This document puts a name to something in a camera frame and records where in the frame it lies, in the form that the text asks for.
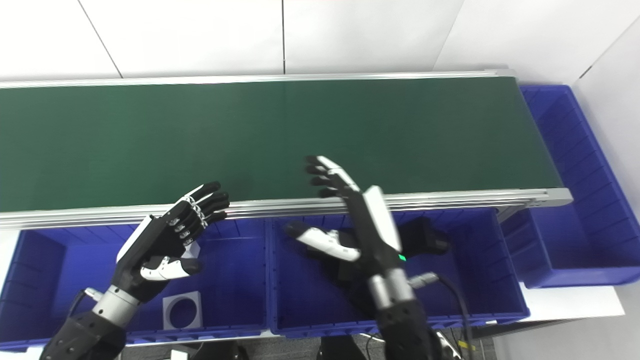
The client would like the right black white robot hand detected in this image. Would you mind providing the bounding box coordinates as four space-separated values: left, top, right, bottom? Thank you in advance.
284 155 406 282

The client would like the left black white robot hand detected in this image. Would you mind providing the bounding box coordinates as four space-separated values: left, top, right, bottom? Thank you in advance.
114 181 231 303

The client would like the black block part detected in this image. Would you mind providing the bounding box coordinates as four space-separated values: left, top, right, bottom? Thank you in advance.
395 216 450 261

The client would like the green conveyor belt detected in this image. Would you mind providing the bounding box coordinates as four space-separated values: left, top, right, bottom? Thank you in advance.
0 67 573 231
0 76 565 213

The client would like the blue plastic bin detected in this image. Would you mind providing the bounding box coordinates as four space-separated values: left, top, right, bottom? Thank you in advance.
267 207 531 337
500 84 640 289
0 217 273 351

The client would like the white square plate with hole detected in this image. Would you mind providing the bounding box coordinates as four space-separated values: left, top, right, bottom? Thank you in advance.
162 291 203 331

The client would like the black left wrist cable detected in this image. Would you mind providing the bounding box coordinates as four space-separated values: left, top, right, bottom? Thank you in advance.
65 287 103 321

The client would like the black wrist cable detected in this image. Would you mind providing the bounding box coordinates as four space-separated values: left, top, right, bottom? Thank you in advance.
65 287 103 321
407 271 473 360

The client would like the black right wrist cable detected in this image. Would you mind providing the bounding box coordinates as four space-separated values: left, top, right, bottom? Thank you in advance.
407 271 473 360

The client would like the black cable with yellow tag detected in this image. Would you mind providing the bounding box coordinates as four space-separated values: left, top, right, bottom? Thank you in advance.
435 330 477 360

